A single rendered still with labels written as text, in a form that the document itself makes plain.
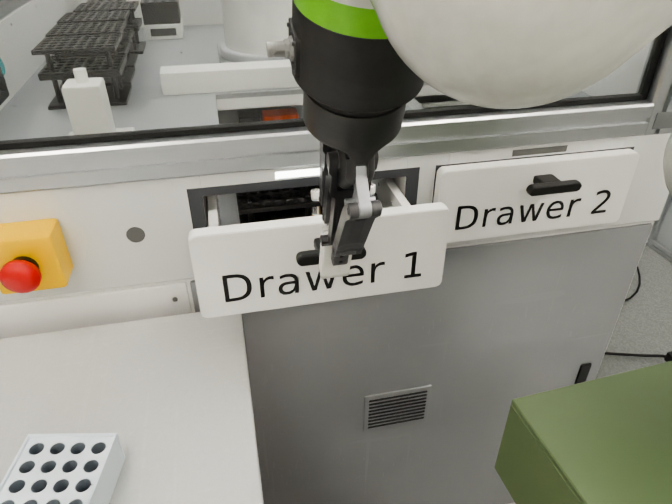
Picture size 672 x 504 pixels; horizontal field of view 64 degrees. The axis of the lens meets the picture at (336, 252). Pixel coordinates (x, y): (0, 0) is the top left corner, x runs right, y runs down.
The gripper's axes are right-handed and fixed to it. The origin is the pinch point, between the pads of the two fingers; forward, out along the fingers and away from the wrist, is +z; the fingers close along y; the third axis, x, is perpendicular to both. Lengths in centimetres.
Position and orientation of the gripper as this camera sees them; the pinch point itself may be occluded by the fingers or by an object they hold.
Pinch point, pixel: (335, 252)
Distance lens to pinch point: 54.0
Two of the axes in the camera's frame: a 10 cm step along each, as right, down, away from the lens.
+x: 9.8, -1.2, 1.8
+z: -0.7, 6.0, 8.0
